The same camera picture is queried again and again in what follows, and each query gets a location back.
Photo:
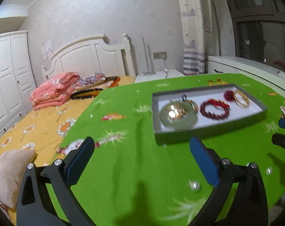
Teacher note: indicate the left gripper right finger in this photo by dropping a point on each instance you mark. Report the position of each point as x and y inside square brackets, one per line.
[238, 196]

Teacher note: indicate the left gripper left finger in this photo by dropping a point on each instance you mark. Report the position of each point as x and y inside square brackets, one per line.
[46, 197]

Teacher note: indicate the white pearl earring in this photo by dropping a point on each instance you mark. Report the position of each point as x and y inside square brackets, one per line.
[269, 171]
[194, 185]

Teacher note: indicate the gold bangle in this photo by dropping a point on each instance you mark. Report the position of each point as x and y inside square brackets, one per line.
[241, 99]

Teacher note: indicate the red rose brooch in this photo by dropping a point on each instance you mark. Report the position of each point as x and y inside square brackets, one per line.
[229, 96]

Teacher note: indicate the green jade pendant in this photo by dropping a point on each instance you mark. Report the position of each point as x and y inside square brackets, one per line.
[184, 98]

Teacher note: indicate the pale green jade bangle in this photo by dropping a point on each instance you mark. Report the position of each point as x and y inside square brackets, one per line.
[179, 115]

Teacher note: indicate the white window cabinet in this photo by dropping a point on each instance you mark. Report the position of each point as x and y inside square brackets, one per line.
[263, 71]

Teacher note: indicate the beige plush cushion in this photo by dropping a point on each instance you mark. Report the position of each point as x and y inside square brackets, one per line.
[13, 164]

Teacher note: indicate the yellow floral bedsheet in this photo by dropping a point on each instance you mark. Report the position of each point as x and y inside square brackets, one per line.
[43, 130]

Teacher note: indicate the green cartoon tablecloth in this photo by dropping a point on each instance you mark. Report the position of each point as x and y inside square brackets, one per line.
[130, 180]

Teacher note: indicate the grey shallow tray box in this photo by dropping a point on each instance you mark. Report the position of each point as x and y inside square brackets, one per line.
[215, 115]

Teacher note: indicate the pink folded quilt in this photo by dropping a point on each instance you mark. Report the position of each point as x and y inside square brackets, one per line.
[55, 91]

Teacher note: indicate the white wardrobe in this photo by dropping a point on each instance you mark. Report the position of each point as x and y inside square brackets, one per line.
[16, 79]

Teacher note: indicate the white nightstand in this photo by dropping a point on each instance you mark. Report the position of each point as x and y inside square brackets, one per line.
[158, 75]

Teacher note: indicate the patterned pillow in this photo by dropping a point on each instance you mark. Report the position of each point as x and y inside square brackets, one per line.
[89, 81]

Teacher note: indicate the white desk lamp stand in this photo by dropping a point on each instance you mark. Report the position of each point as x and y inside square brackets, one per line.
[146, 71]

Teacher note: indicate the dark striped folded blanket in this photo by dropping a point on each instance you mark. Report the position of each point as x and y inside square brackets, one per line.
[91, 92]

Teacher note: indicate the patterned window curtain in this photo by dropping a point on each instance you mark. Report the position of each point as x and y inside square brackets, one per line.
[196, 18]

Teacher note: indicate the white bed headboard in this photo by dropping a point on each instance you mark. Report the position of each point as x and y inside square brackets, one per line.
[91, 54]

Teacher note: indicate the wall power socket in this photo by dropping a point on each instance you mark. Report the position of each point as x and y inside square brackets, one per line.
[159, 55]

